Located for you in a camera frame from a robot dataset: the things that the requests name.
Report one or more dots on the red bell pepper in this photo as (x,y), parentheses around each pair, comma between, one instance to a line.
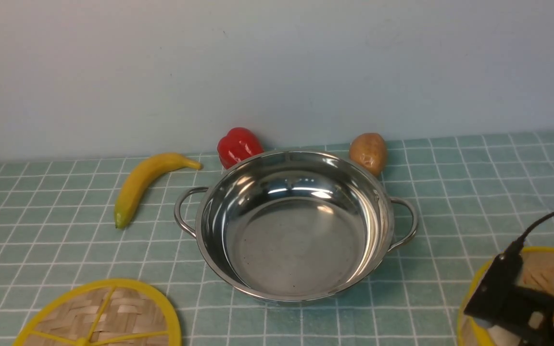
(238,145)

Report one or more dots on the yellow banana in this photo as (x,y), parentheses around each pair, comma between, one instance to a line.
(139,180)

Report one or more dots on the stainless steel pot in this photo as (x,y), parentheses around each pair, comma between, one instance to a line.
(295,226)

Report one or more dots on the brown potato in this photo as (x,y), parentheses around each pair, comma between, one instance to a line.
(370,151)

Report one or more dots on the bamboo steamer basket yellow rim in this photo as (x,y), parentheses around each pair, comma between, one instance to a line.
(537,274)

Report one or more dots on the woven bamboo steamer lid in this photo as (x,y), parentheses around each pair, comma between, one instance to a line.
(114,312)

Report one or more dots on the teal checkered tablecloth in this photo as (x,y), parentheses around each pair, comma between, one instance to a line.
(474,194)

